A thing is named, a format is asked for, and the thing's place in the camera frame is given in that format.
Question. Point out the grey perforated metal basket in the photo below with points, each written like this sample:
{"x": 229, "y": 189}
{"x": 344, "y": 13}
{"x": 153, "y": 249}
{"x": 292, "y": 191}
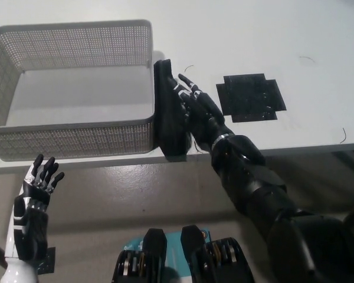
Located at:
{"x": 76, "y": 137}

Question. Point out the robot body black teal blocks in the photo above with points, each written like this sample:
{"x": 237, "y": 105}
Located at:
{"x": 188, "y": 259}

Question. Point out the thin dark curved thread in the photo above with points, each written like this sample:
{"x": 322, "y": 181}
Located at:
{"x": 345, "y": 135}
{"x": 199, "y": 149}
{"x": 188, "y": 67}

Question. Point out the black floor tape patch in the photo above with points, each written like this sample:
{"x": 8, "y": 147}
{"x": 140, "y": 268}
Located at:
{"x": 49, "y": 259}

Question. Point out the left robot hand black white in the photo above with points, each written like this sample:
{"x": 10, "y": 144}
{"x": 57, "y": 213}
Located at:
{"x": 32, "y": 212}

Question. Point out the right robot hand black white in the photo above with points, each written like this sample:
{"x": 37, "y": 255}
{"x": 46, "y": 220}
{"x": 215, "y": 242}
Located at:
{"x": 205, "y": 118}

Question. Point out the black cloth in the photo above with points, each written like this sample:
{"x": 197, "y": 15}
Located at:
{"x": 168, "y": 118}

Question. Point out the black tape cross marker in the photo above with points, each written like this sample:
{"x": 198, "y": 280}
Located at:
{"x": 250, "y": 97}

